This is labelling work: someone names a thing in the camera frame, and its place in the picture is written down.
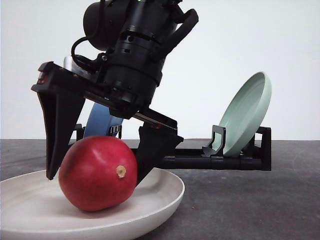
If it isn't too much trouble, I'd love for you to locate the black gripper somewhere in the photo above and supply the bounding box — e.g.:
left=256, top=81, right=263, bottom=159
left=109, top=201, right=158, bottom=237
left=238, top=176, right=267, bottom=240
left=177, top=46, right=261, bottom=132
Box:
left=31, top=30, right=184, bottom=184

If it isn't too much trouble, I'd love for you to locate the white plate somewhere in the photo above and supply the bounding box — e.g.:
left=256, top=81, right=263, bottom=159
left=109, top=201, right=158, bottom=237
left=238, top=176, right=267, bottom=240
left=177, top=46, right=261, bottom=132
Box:
left=0, top=168, right=185, bottom=240

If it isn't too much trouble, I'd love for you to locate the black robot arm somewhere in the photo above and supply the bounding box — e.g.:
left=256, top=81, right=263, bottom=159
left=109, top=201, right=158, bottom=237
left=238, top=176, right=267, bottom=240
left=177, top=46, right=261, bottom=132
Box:
left=32, top=0, right=199, bottom=180

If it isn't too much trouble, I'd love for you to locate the blue plate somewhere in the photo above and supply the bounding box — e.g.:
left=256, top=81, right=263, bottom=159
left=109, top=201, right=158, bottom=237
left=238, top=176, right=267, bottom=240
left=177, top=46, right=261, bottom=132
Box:
left=84, top=102, right=124, bottom=138

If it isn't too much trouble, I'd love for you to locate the mint green plate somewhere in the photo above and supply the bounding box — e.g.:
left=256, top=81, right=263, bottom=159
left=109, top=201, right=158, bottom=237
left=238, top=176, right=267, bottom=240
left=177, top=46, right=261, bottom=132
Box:
left=215, top=72, right=272, bottom=156

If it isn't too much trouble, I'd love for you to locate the black plastic dish rack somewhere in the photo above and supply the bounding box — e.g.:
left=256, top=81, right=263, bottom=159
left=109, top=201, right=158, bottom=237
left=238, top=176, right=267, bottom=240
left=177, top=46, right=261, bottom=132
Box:
left=75, top=123, right=272, bottom=171

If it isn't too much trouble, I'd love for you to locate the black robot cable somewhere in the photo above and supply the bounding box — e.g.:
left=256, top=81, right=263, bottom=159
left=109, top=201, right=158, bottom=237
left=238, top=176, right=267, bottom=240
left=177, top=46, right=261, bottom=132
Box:
left=71, top=36, right=107, bottom=65

